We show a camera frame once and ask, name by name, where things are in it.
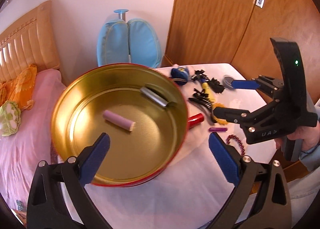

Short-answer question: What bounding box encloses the red lipstick tube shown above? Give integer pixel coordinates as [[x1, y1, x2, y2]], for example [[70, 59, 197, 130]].
[[187, 113, 205, 129]]

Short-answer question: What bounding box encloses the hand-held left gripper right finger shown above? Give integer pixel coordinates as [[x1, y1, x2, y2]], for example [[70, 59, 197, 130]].
[[207, 132, 293, 229]]

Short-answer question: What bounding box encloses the dark red bead bracelet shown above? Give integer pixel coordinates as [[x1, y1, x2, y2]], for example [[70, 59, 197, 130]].
[[226, 135, 245, 155]]

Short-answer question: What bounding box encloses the orange floral pillow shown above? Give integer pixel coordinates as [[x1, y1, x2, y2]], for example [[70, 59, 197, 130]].
[[0, 64, 38, 109]]

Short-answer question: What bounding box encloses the pink lipstick tube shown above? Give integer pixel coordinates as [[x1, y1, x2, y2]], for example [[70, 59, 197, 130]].
[[103, 110, 136, 132]]

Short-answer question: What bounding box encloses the black flower hair clip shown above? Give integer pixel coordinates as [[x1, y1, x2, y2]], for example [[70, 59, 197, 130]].
[[209, 77, 224, 93]]

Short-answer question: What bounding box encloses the round clear compact case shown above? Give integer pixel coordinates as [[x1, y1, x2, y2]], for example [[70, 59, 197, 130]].
[[223, 75, 237, 90]]

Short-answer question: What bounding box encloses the light blue suitcase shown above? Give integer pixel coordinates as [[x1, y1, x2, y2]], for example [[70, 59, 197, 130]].
[[97, 9, 162, 69]]

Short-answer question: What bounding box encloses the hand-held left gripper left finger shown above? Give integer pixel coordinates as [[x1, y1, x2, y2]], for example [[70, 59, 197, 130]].
[[27, 132, 112, 229]]

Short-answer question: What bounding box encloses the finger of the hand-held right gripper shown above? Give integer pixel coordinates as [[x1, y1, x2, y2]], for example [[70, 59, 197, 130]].
[[212, 99, 283, 130], [231, 75, 285, 100]]

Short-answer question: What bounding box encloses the pink bedsheet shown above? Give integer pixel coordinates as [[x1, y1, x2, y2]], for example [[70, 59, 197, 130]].
[[0, 69, 68, 216]]

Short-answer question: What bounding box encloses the person's right forearm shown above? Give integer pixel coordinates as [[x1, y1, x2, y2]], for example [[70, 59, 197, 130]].
[[300, 142, 320, 172]]

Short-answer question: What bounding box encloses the blue plush hair clip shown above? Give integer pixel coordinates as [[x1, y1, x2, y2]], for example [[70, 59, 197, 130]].
[[171, 67, 190, 86]]

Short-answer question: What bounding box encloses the green cabbage plush toy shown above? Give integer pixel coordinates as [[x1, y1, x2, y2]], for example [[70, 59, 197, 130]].
[[0, 100, 22, 137]]

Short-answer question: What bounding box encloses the black bow hair clip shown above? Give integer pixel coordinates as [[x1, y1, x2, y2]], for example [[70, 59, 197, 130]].
[[191, 69, 209, 83]]

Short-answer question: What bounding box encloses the yellow cream tube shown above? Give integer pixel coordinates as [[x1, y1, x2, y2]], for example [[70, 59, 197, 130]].
[[201, 81, 215, 105]]

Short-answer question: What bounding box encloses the person's right hand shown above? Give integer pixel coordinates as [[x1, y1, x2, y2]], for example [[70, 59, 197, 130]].
[[287, 121, 320, 151]]

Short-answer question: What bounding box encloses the round red gold tin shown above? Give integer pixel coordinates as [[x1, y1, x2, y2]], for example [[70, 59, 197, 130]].
[[51, 63, 189, 187]]

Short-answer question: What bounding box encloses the silver lipstick tube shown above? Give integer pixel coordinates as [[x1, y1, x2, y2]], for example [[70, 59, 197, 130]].
[[140, 84, 177, 110]]

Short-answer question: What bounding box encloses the long black hair clip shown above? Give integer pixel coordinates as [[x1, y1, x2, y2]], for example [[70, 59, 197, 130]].
[[189, 97, 218, 123]]

